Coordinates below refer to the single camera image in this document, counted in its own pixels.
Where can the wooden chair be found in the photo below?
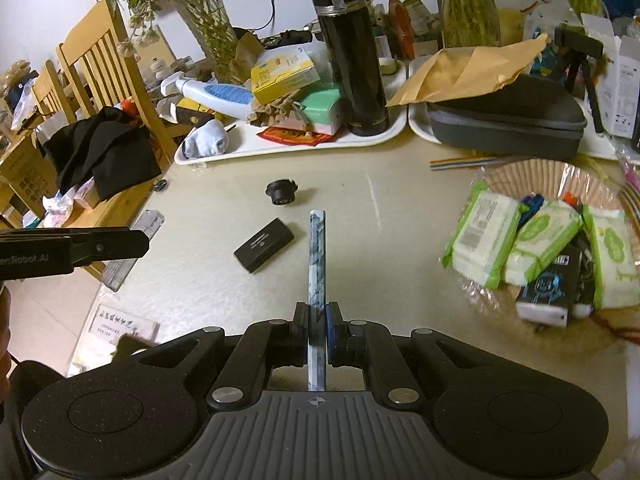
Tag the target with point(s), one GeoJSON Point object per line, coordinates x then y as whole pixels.
{"type": "Point", "coordinates": [100, 76]}

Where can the black phone tripod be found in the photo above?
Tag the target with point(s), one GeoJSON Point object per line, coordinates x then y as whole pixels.
{"type": "Point", "coordinates": [578, 50]}

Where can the brown paper envelope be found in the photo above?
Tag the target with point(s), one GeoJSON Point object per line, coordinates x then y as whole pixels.
{"type": "Point", "coordinates": [461, 73]}

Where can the yellow cardboard box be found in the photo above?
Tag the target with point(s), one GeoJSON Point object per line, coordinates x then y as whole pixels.
{"type": "Point", "coordinates": [281, 75]}

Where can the red packet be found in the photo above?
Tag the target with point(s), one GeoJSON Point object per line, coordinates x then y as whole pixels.
{"type": "Point", "coordinates": [291, 137]}

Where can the green wet wipes pack right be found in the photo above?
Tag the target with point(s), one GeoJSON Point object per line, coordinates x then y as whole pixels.
{"type": "Point", "coordinates": [616, 281]}

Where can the black cloth on chair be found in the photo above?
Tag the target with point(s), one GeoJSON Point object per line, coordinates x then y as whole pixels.
{"type": "Point", "coordinates": [111, 148]}

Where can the white left serving tray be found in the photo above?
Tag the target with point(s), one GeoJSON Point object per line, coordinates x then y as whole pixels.
{"type": "Point", "coordinates": [245, 142]}

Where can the dark grey zip case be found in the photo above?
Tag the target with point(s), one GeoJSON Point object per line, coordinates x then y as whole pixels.
{"type": "Point", "coordinates": [547, 114]}

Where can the green wet wipes pack middle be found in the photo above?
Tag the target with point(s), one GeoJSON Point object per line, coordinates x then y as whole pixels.
{"type": "Point", "coordinates": [540, 241]}

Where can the black round lens cap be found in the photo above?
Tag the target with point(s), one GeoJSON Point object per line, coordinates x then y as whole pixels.
{"type": "Point", "coordinates": [281, 192]}

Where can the glass vase with bamboo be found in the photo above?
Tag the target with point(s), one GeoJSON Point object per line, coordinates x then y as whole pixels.
{"type": "Point", "coordinates": [207, 21]}

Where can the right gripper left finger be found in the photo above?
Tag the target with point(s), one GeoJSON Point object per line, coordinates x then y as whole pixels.
{"type": "Point", "coordinates": [300, 325]}

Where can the black thermos bottle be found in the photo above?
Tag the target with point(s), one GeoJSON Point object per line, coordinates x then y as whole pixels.
{"type": "Point", "coordinates": [347, 31]}

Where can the black white tissue pack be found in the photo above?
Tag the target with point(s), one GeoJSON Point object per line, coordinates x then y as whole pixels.
{"type": "Point", "coordinates": [548, 299]}

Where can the white right serving tray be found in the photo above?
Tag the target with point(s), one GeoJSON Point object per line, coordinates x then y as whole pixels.
{"type": "Point", "coordinates": [593, 144]}

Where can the grey patterned ruler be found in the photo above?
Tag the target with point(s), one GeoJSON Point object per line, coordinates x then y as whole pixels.
{"type": "Point", "coordinates": [316, 347]}

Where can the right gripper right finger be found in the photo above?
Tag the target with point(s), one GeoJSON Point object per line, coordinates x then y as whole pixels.
{"type": "Point", "coordinates": [336, 334]}

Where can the white blue lotion bottle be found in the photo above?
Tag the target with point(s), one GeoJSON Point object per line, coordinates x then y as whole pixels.
{"type": "Point", "coordinates": [228, 99]}

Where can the black rectangular box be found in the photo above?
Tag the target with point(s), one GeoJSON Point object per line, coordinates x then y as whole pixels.
{"type": "Point", "coordinates": [263, 245]}

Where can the white rolled sock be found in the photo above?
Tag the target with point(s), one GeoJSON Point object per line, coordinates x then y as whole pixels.
{"type": "Point", "coordinates": [211, 139]}

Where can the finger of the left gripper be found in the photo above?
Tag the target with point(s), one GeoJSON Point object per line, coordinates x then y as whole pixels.
{"type": "Point", "coordinates": [106, 244]}

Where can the green wet wipes pack left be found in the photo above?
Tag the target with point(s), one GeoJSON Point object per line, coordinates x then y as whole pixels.
{"type": "Point", "coordinates": [484, 236]}

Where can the small black button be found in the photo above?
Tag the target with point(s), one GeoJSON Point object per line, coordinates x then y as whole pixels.
{"type": "Point", "coordinates": [159, 185]}

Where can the white serving tray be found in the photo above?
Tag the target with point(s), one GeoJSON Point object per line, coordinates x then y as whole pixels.
{"type": "Point", "coordinates": [593, 144]}
{"type": "Point", "coordinates": [245, 142]}

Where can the green wet wipes pack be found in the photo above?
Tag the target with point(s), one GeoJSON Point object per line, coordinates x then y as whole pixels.
{"type": "Point", "coordinates": [616, 281]}
{"type": "Point", "coordinates": [484, 236]}
{"type": "Point", "coordinates": [540, 241]}

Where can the woven paper plate basket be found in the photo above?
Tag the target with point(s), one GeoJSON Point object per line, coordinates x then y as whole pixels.
{"type": "Point", "coordinates": [553, 179]}

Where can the green white tissue pack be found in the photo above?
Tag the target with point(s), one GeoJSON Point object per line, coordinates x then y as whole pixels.
{"type": "Point", "coordinates": [321, 107]}

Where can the printed paper card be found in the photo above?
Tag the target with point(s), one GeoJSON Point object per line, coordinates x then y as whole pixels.
{"type": "Point", "coordinates": [111, 324]}

